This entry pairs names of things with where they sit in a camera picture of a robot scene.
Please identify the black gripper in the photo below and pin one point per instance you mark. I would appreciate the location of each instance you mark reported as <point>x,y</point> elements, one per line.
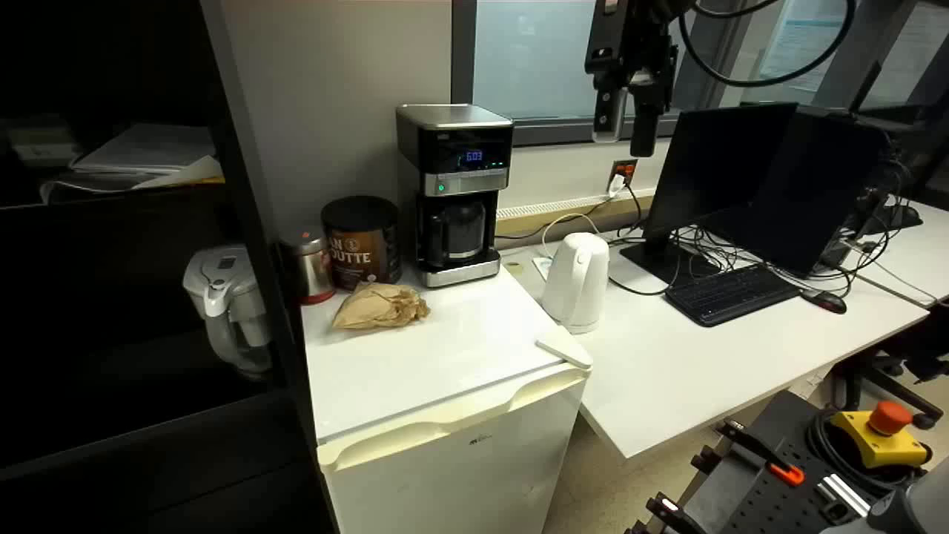
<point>632,46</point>

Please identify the black silver coffee maker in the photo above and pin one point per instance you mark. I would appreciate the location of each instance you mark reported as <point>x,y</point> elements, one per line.
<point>457,196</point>

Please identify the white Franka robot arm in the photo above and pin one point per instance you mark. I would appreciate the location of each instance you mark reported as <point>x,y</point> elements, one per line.
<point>915,506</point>

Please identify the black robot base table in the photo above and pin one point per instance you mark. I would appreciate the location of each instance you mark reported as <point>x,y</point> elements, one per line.
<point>772,494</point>

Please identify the dark coffee can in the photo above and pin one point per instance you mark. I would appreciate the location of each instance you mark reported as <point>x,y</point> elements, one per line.
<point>361,246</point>

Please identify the yellow emergency stop button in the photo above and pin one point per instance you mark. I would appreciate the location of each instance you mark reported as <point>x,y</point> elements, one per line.
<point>881,433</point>

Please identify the black computer monitor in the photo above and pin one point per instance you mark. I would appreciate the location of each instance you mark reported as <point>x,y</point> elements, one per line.
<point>717,178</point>

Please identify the grey framed window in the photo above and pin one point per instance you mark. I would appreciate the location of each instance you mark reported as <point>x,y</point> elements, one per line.
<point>534,61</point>

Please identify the white electric kettle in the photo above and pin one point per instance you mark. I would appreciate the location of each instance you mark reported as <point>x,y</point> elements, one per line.
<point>576,282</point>

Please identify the black keyboard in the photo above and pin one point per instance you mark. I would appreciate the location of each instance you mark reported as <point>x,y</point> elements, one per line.
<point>730,294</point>

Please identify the black computer mouse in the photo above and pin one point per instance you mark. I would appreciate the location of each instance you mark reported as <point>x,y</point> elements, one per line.
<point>826,301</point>

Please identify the white mini fridge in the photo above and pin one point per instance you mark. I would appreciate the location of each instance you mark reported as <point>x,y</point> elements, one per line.
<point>433,396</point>

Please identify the small red-labelled jar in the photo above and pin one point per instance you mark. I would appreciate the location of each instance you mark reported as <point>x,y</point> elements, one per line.
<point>312,268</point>

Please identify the black office chair base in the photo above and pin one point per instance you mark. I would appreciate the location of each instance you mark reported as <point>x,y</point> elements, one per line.
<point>905,381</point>

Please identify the white water filter pitcher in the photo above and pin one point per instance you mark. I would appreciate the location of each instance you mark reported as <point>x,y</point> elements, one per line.
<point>229,305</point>

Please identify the stack of white papers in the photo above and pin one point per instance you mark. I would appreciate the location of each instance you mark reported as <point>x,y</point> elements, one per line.
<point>150,157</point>

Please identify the wall power outlet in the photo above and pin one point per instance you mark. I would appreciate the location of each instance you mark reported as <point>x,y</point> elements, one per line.
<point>623,173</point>

